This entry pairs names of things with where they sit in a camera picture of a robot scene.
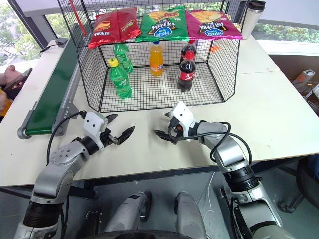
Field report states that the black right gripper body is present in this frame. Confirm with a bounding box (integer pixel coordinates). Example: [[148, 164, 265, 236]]
[[167, 116, 187, 145]]

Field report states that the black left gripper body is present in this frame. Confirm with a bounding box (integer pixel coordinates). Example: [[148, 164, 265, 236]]
[[99, 128, 120, 148]]

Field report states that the green conveyor belt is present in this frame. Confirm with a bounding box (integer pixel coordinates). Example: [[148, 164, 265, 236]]
[[17, 37, 87, 140]]

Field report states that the bystander bare hand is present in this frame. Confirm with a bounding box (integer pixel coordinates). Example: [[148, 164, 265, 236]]
[[0, 64, 25, 88]]

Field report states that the green soda bottle yellow cap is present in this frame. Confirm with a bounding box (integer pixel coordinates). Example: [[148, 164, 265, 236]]
[[107, 57, 133, 100]]

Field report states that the cola bottle red cap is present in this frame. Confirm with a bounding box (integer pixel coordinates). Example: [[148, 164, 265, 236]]
[[177, 51, 197, 93], [180, 39, 198, 65]]

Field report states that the orange soda bottle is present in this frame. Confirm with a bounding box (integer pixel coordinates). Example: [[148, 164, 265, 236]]
[[149, 41, 165, 77]]

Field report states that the silver left robot leg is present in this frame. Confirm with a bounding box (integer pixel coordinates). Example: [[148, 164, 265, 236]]
[[103, 191, 153, 234]]

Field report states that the silver robot leg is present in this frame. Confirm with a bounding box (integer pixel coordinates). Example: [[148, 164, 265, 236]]
[[174, 191, 208, 239], [103, 191, 153, 234]]

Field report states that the silver right robot leg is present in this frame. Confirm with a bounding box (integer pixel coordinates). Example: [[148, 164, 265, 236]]
[[174, 191, 208, 239]]

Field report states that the red chip bag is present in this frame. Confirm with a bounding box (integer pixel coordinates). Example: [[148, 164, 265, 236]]
[[87, 13, 122, 49], [116, 7, 142, 42]]

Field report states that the green chip bag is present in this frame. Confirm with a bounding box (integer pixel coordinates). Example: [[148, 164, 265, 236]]
[[135, 5, 191, 43]]

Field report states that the magenta chip bag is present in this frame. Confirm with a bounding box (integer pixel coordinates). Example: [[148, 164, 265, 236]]
[[186, 9, 243, 41]]

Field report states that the black smartphone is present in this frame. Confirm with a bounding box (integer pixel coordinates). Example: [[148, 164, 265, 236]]
[[2, 67, 33, 92]]

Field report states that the red rod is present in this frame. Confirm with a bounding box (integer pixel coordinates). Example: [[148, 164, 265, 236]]
[[69, 0, 87, 35]]

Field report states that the white tumbler black lid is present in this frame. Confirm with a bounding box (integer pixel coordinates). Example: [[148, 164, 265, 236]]
[[241, 0, 267, 40]]

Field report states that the grey power strip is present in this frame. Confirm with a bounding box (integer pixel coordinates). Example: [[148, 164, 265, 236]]
[[291, 69, 316, 87]]

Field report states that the black chair base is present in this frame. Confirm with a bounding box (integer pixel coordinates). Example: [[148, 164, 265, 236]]
[[278, 154, 319, 213]]

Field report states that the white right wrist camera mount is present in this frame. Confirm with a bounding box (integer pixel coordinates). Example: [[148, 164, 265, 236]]
[[169, 101, 197, 142]]

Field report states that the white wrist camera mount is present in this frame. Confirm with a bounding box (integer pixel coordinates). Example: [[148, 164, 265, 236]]
[[82, 111, 109, 151], [169, 101, 197, 142]]

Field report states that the black wire mesh shelf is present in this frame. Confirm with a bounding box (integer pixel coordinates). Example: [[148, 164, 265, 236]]
[[56, 0, 244, 113]]

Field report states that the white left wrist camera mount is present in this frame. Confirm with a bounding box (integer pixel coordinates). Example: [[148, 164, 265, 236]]
[[82, 111, 109, 151]]

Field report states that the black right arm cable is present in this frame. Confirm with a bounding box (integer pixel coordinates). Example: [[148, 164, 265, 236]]
[[168, 121, 252, 165]]

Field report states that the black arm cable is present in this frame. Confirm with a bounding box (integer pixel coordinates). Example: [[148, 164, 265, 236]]
[[168, 121, 252, 165], [46, 111, 87, 166]]

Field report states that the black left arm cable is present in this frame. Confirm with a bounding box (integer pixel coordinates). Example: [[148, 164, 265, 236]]
[[46, 111, 87, 166]]

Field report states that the black adapter cable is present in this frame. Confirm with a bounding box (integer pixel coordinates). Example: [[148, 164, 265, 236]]
[[39, 44, 59, 59]]

